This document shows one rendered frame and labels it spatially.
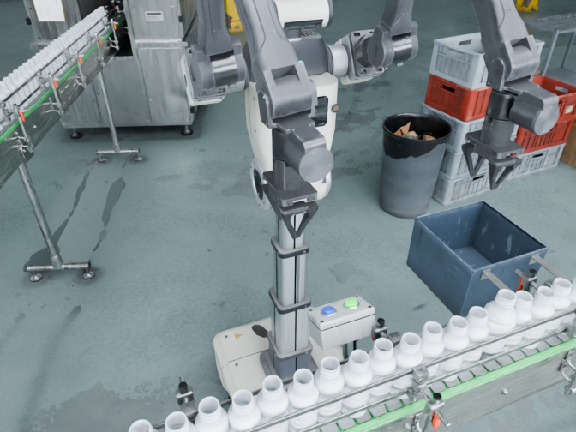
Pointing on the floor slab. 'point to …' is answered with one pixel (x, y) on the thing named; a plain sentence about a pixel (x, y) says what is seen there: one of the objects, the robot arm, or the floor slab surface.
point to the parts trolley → (555, 43)
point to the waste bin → (411, 163)
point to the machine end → (132, 64)
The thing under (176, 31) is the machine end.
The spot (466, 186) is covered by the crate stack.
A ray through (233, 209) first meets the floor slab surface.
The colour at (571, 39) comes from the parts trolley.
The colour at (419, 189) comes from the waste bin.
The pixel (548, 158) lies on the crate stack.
